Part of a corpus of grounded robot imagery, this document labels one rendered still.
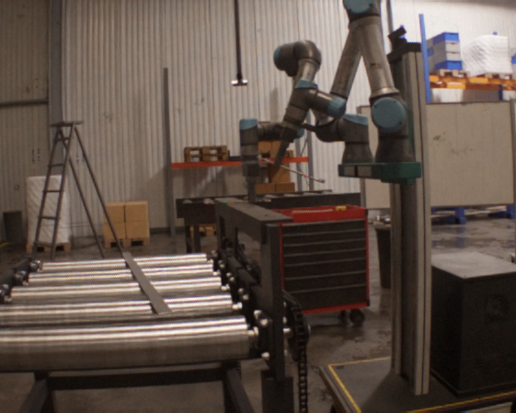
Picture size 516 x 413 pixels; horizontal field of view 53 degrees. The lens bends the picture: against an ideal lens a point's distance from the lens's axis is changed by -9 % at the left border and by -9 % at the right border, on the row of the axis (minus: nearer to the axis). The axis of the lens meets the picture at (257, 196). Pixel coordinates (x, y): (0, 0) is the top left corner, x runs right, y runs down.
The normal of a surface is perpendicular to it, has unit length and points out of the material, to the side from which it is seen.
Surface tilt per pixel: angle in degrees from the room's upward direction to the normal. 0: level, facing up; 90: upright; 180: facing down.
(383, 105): 97
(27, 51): 90
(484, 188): 90
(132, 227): 90
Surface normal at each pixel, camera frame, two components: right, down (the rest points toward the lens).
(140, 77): 0.18, 0.04
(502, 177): -0.25, 0.07
